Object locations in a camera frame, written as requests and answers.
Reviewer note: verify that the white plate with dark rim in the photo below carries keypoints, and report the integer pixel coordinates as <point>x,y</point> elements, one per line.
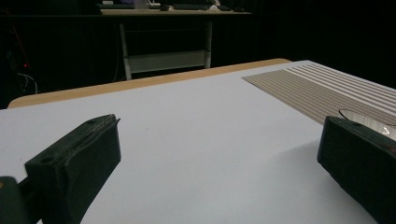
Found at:
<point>370,123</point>

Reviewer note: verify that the white table frame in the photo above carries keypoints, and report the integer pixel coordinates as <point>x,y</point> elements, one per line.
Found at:
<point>165,60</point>

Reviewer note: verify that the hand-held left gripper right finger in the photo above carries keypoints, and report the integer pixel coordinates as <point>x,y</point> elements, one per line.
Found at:
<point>358,165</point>

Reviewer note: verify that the white table cover board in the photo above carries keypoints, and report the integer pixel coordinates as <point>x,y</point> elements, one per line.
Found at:
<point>186,140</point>

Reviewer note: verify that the black keyboard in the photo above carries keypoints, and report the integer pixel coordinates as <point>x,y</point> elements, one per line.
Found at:
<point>193,6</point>

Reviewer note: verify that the striped beige placemat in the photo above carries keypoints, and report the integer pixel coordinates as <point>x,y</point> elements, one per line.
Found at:
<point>311,87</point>

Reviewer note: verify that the dark equipment box, red light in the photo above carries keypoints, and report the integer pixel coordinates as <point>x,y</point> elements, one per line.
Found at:
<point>25,65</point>

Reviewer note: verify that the light wooden table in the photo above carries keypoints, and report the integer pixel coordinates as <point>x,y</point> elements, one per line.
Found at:
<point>155,81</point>

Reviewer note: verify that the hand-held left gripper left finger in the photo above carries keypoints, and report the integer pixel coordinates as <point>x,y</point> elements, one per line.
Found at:
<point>77,161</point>

